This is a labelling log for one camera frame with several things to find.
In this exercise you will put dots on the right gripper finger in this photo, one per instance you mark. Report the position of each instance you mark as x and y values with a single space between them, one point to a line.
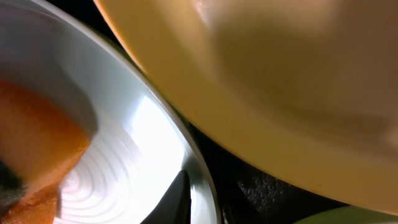
175 205

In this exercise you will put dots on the light blue plate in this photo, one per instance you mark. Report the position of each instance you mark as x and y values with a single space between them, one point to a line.
31 55

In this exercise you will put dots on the orange green sponge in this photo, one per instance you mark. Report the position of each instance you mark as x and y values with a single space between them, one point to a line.
39 147

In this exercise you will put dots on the yellow plate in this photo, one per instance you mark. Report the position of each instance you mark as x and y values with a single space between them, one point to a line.
305 90

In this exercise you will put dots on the black round tray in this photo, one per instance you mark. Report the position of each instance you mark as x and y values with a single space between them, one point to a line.
248 193

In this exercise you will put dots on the light green plate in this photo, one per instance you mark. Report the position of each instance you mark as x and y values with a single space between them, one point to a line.
349 215

